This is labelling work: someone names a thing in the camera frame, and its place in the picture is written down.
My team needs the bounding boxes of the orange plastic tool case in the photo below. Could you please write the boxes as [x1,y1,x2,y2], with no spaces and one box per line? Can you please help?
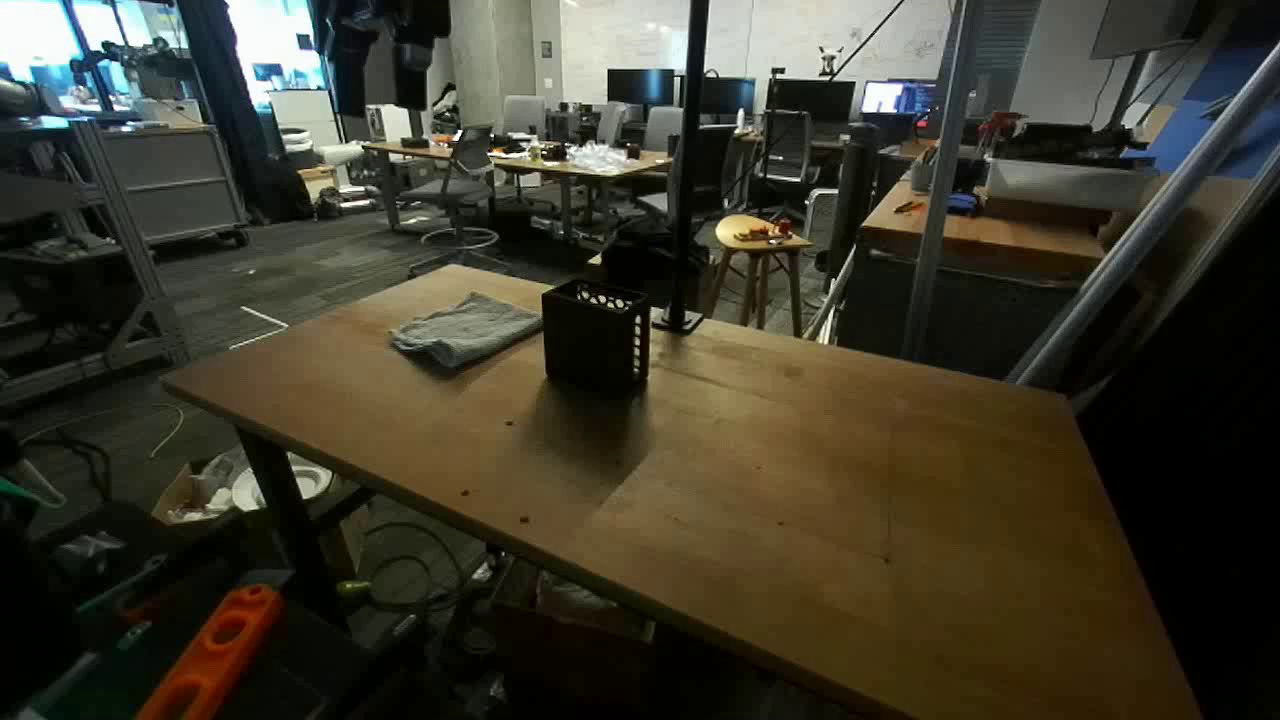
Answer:
[137,579,286,720]

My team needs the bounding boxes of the black office chair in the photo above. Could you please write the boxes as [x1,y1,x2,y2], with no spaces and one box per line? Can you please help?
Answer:
[754,103,815,205]

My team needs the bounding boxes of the light blue towel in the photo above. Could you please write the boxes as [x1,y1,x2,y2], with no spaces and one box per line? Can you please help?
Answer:
[389,290,543,377]

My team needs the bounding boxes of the black coiled floor cable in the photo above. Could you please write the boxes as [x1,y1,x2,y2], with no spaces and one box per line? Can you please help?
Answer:
[351,516,482,617]

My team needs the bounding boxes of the large black bag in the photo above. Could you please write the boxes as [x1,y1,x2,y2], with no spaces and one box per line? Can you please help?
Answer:
[582,216,713,313]

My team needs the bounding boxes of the lit blue computer monitor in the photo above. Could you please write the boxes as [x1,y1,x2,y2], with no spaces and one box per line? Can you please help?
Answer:
[854,76,945,120]

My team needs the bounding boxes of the red items on stool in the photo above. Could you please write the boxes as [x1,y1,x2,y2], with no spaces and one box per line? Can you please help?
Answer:
[730,216,794,247]

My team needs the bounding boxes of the slanted silver metal pole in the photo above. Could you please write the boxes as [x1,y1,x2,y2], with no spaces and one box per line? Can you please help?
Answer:
[1009,44,1280,391]

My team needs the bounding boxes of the round wooden stool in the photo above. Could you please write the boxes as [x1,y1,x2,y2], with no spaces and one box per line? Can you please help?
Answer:
[701,213,811,335]

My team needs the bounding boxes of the black case on workbench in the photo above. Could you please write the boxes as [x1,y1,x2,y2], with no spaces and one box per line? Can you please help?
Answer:
[991,120,1136,170]

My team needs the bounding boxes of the black vertical stand pole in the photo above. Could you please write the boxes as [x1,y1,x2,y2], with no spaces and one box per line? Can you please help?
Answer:
[650,0,713,335]

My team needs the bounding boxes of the wooden workbench with drawers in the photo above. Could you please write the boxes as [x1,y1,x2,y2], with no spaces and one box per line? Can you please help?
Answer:
[853,170,1112,381]

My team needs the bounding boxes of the black plastic box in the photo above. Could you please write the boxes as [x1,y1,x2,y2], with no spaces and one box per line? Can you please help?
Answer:
[538,274,656,399]

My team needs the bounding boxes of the dark computer monitor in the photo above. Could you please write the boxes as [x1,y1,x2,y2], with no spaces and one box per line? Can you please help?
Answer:
[695,72,761,123]
[764,76,859,133]
[604,62,680,110]

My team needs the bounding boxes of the white rolling cabinet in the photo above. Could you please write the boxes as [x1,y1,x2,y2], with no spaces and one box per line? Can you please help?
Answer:
[96,120,251,251]

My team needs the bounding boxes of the wooden office table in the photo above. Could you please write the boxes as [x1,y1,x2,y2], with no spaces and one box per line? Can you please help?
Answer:
[362,135,677,245]

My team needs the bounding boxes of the cardboard box with white items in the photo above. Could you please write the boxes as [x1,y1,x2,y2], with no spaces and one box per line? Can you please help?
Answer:
[149,449,336,536]

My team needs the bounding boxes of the grey metal shelving rack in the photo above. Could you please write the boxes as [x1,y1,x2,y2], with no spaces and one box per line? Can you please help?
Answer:
[0,110,190,410]

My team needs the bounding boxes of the upright silver metal pole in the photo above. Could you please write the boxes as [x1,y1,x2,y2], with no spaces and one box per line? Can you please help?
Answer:
[895,0,983,358]

